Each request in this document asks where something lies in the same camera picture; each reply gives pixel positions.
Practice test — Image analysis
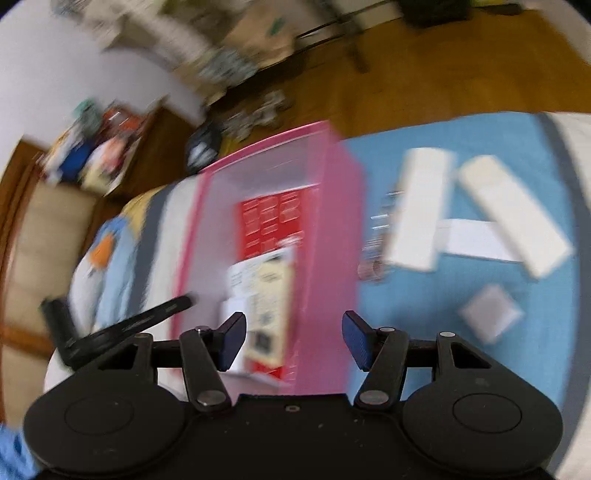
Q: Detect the wide white remote control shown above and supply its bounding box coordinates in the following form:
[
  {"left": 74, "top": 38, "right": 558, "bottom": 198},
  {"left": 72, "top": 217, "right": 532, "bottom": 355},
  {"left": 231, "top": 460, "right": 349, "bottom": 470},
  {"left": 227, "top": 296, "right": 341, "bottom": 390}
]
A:
[{"left": 457, "top": 154, "right": 573, "bottom": 280}]

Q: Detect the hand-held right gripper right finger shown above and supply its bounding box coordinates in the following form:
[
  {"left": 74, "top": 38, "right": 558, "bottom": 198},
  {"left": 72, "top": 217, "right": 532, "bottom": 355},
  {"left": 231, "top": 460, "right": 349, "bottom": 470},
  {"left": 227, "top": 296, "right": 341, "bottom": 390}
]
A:
[{"left": 342, "top": 311, "right": 495, "bottom": 411}]

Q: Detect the silver blister pack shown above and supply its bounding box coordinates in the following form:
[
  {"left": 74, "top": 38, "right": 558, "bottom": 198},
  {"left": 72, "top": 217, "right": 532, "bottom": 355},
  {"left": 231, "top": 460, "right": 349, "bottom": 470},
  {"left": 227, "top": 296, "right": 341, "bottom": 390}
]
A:
[{"left": 359, "top": 187, "right": 407, "bottom": 282}]

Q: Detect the black garment rack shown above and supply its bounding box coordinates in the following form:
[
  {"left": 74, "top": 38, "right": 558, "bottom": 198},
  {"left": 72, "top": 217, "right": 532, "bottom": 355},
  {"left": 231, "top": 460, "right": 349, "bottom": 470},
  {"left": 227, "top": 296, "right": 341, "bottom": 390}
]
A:
[{"left": 295, "top": 0, "right": 407, "bottom": 72}]

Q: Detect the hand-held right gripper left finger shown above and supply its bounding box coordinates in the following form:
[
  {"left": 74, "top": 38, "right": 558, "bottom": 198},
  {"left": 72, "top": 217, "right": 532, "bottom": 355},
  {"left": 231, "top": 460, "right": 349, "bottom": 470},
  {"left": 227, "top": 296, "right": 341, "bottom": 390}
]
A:
[{"left": 92, "top": 312, "right": 247, "bottom": 413}]

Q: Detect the slim white remote control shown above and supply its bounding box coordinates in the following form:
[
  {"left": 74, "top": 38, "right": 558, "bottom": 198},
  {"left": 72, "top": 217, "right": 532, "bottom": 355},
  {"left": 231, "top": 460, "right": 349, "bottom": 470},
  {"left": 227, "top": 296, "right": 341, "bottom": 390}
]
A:
[{"left": 385, "top": 148, "right": 455, "bottom": 273}]

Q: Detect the white power bank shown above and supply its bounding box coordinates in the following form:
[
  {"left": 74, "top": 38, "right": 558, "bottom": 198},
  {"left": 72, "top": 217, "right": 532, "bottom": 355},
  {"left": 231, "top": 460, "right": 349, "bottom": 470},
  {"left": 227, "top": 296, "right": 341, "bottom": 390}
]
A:
[{"left": 436, "top": 218, "right": 525, "bottom": 264}]

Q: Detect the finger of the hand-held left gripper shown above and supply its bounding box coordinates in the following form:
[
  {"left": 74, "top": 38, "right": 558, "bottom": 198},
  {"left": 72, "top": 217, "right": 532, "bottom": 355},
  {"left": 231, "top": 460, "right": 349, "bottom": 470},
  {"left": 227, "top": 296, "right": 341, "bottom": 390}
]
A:
[{"left": 41, "top": 295, "right": 192, "bottom": 370}]

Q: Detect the grey patterned bag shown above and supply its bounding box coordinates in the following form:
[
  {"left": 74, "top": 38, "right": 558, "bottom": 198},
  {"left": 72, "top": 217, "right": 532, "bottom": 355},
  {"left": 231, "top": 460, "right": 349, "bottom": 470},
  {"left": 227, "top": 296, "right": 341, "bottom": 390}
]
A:
[{"left": 198, "top": 46, "right": 259, "bottom": 88}]

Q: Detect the large brown paper bag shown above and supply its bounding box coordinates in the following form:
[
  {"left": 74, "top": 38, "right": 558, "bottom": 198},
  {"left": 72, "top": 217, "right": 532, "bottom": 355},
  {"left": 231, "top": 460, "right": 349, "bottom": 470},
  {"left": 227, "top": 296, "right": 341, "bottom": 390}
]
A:
[{"left": 222, "top": 0, "right": 296, "bottom": 65}]

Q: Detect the wooden nightstand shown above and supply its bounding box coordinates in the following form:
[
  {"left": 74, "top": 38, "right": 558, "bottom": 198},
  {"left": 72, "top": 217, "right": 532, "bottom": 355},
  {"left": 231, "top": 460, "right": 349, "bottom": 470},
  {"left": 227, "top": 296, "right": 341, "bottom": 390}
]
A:
[{"left": 0, "top": 104, "right": 206, "bottom": 365}]

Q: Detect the orange white tissue box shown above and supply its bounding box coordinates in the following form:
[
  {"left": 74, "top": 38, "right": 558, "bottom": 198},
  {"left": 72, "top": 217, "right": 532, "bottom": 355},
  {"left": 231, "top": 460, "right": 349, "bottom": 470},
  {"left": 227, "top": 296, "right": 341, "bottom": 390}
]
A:
[{"left": 85, "top": 136, "right": 130, "bottom": 195}]

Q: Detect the striped printed bedsheet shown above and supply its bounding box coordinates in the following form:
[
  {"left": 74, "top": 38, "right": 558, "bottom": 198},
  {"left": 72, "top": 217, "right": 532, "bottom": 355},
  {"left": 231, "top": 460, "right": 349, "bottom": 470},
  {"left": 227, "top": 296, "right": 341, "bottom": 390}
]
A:
[{"left": 44, "top": 111, "right": 591, "bottom": 480}]

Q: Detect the blue fabric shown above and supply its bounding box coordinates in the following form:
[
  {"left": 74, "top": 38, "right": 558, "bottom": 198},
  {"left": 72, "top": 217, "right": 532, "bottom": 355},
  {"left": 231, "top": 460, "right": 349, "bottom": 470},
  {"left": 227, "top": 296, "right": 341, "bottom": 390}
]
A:
[{"left": 0, "top": 422, "right": 40, "bottom": 480}]

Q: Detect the pink cardboard box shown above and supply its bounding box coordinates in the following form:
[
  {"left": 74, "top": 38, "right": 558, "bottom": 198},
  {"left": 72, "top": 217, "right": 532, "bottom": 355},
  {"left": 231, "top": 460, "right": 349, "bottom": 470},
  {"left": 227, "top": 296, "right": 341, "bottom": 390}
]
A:
[{"left": 171, "top": 121, "right": 365, "bottom": 398}]

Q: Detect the black suitcase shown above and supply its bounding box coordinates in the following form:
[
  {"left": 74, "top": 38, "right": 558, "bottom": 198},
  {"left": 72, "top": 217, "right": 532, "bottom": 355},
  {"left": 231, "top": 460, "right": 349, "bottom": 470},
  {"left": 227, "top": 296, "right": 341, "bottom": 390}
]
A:
[{"left": 402, "top": 0, "right": 462, "bottom": 26}]

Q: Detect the red box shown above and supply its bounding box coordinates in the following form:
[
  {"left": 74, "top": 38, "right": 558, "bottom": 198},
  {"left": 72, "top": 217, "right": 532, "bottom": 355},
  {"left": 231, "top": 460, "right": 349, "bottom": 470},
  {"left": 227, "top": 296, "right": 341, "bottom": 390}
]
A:
[{"left": 99, "top": 105, "right": 144, "bottom": 139}]

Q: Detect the blue container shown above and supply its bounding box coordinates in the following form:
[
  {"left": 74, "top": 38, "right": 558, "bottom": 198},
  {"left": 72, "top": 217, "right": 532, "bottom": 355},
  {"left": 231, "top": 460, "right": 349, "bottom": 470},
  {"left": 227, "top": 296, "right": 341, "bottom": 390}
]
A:
[{"left": 58, "top": 141, "right": 95, "bottom": 183}]

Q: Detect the white charger adapter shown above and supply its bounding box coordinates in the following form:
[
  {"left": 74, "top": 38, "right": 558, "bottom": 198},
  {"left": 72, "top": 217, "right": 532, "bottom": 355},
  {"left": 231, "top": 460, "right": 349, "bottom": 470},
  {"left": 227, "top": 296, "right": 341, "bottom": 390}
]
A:
[{"left": 459, "top": 283, "right": 526, "bottom": 345}]

